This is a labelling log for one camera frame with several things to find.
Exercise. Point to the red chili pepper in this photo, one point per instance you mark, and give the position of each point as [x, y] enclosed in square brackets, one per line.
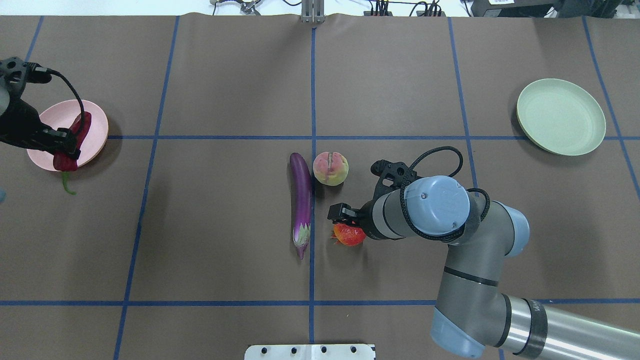
[66, 161]

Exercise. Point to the grey camera pole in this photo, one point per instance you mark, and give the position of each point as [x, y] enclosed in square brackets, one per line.
[313, 11]

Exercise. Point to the peach fruit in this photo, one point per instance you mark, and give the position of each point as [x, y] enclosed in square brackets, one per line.
[330, 168]

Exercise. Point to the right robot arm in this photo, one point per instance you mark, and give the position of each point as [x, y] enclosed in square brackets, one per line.
[470, 312]

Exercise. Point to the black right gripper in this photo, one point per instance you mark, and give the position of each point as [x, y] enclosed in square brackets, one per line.
[364, 216]

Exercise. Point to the pink plate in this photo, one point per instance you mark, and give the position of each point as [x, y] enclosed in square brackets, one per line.
[62, 115]

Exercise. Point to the purple eggplant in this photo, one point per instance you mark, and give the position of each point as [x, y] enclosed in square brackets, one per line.
[303, 203]

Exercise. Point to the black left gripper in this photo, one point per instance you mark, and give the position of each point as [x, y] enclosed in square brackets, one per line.
[19, 121]

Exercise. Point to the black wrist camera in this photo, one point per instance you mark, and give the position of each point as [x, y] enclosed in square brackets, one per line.
[16, 73]
[391, 176]

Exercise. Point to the light green plate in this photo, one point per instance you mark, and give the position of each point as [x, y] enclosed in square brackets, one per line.
[561, 117]

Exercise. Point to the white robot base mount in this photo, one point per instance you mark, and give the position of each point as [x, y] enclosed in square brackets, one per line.
[340, 351]

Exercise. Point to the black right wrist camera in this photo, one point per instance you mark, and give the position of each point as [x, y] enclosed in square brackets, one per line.
[391, 176]

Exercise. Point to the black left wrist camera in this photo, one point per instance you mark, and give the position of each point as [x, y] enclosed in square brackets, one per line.
[16, 73]

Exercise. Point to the red pomegranate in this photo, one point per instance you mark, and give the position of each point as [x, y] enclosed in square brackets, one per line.
[347, 235]

